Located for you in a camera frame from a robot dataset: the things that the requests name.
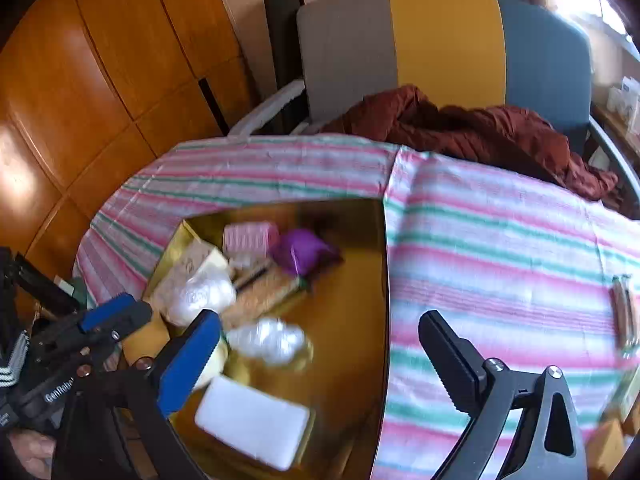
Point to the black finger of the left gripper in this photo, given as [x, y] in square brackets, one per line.
[63, 339]

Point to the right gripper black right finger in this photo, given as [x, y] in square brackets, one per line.
[459, 366]

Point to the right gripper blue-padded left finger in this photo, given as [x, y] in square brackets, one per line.
[180, 363]

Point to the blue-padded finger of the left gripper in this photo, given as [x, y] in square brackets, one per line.
[115, 314]

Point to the white fluffy puff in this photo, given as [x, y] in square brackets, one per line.
[208, 291]

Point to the white medicine carton box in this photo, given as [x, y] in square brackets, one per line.
[198, 256]

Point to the white melamine sponge block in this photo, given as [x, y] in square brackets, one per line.
[262, 427]

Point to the white plastic bag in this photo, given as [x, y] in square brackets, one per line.
[268, 339]

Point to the green cracker pack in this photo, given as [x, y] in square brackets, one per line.
[625, 312]
[258, 291]

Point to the yellow wedge sponge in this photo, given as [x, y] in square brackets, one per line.
[605, 449]

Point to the pink hair roller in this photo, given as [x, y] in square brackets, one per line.
[249, 238]

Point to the purple origami paper piece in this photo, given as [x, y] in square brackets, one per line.
[300, 252]

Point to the cream sock ball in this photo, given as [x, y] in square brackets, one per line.
[214, 366]

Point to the person's left hand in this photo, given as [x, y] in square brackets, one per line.
[34, 451]

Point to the gold rectangular tin box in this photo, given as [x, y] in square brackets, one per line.
[343, 311]

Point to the striped pink green bedsheet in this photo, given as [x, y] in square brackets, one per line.
[521, 268]

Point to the maroon crumpled cloth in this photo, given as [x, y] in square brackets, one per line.
[505, 136]

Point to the white product boxes on desk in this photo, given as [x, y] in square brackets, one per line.
[624, 101]

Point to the grey yellow blue armchair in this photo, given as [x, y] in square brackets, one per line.
[467, 53]

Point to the black rolled mat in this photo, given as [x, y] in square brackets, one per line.
[281, 16]

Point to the orange wooden wall panel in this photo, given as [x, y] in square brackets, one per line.
[94, 90]

